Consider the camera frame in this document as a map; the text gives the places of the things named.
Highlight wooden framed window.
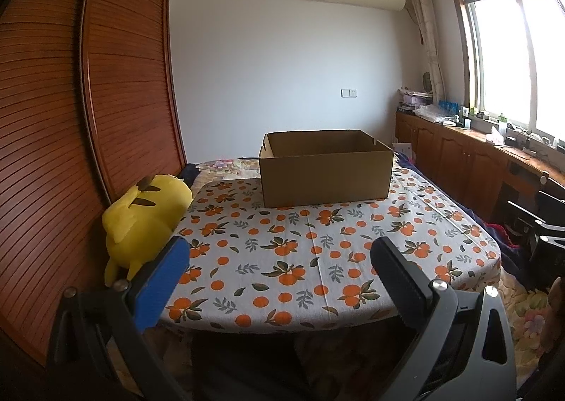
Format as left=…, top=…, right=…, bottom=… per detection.
left=446, top=0, right=565, bottom=137

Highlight cardboard box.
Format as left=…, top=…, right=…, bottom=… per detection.
left=258, top=130, right=395, bottom=209

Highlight stack of small boxes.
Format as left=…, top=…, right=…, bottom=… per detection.
left=397, top=88, right=433, bottom=113

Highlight person's right hand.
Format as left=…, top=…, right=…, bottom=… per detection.
left=546, top=276, right=565, bottom=342

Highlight floral blanket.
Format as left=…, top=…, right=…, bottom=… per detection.
left=179, top=151, right=565, bottom=393

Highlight pale patterned curtain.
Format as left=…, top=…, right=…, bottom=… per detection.
left=405, top=0, right=444, bottom=104

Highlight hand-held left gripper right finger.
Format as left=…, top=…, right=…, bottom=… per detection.
left=370, top=237, right=517, bottom=401

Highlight yellow plush toy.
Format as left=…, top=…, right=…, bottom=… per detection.
left=101, top=174, right=194, bottom=287

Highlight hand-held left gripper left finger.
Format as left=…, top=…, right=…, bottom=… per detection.
left=46, top=235, right=191, bottom=401

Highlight wooden slatted wardrobe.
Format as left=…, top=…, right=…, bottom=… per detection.
left=0, top=0, right=188, bottom=366

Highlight clear plastic bags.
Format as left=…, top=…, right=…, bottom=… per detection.
left=412, top=103, right=457, bottom=124

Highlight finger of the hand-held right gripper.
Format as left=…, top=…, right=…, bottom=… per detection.
left=507, top=200, right=548, bottom=236

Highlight wooden window cabinet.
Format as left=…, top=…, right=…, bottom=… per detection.
left=395, top=112, right=565, bottom=225

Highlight orange fruit print tablecloth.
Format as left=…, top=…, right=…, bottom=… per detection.
left=156, top=165, right=503, bottom=335

